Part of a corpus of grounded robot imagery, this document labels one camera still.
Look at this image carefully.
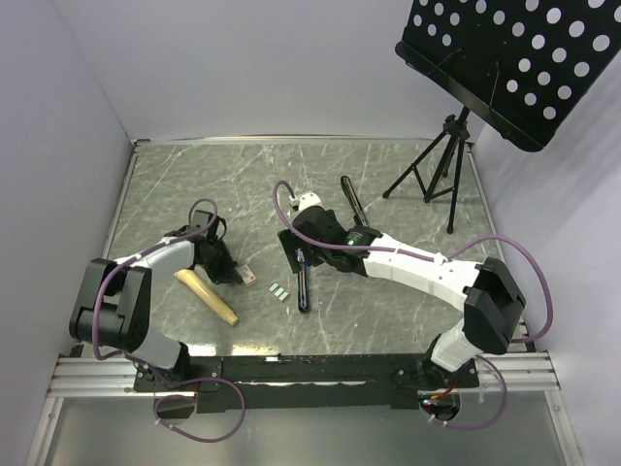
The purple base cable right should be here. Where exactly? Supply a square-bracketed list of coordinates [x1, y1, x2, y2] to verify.
[419, 353, 509, 432]

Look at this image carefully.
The blue stapler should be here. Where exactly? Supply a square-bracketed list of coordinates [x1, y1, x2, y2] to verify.
[295, 249, 311, 314]

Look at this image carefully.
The small staple box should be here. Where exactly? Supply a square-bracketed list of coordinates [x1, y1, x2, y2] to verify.
[238, 264, 257, 286]

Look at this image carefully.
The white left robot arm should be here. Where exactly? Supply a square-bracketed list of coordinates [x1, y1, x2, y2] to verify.
[69, 210, 242, 390]

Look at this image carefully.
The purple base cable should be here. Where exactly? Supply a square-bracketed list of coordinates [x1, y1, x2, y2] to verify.
[419, 353, 509, 432]
[152, 376, 247, 444]

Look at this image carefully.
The grey staple strip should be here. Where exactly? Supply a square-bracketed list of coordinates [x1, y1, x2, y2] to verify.
[268, 282, 289, 302]

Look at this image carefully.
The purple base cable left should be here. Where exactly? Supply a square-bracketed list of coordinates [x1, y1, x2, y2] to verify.
[152, 376, 247, 444]

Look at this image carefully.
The cream recorder flute piece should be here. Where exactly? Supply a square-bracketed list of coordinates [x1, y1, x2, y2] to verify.
[175, 269, 239, 326]

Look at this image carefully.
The black stapler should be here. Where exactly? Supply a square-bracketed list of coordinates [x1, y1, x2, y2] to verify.
[340, 176, 370, 227]

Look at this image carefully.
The black music stand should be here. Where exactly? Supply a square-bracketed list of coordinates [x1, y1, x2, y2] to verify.
[395, 1, 620, 231]

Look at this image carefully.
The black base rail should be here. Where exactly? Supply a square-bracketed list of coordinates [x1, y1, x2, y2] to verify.
[134, 353, 479, 414]

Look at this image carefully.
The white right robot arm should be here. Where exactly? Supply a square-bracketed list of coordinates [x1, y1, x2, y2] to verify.
[278, 206, 526, 386]

